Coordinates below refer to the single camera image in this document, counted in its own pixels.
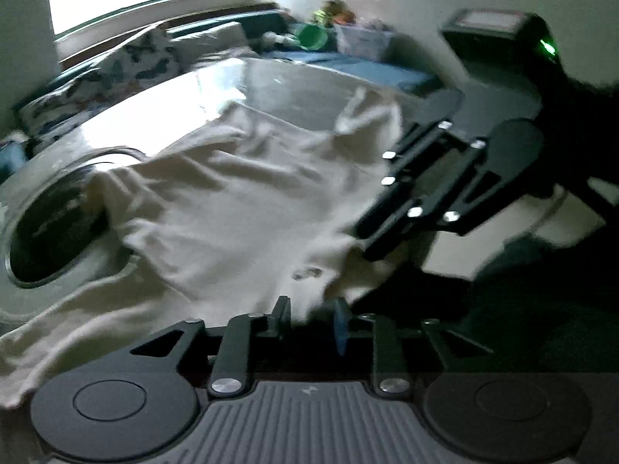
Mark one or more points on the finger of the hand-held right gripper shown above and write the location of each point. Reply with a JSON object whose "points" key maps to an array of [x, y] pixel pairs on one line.
{"points": [[411, 208], [425, 150]]}

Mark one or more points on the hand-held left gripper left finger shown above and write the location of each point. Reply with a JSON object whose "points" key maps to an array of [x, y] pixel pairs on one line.
{"points": [[280, 321]]}

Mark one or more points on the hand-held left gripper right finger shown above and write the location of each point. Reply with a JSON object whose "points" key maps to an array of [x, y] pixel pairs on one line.
{"points": [[341, 326]]}

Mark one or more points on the cream white garment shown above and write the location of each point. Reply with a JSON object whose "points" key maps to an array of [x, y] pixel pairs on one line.
{"points": [[217, 212]]}

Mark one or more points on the teddy bear in green clothes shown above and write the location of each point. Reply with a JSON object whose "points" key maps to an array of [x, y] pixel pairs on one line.
{"points": [[329, 12]]}

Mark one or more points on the teal sofa with blue cover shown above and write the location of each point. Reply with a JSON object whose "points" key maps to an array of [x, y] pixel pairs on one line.
{"points": [[377, 65]]}

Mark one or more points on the clear plastic storage box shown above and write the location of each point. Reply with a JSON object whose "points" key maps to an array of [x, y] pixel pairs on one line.
{"points": [[362, 41]]}

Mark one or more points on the green plastic bucket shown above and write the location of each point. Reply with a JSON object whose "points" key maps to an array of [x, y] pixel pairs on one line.
{"points": [[312, 36]]}

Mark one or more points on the grey plush toy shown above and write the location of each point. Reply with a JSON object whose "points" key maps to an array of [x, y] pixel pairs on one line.
{"points": [[278, 38]]}

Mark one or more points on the white pillow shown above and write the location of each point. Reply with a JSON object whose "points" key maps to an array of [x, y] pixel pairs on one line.
{"points": [[217, 41]]}

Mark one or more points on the square butterfly print cushion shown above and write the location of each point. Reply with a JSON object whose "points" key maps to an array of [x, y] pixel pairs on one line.
{"points": [[145, 55]]}

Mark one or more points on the long butterfly print cushion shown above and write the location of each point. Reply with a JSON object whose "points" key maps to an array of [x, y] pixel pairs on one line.
{"points": [[72, 96]]}

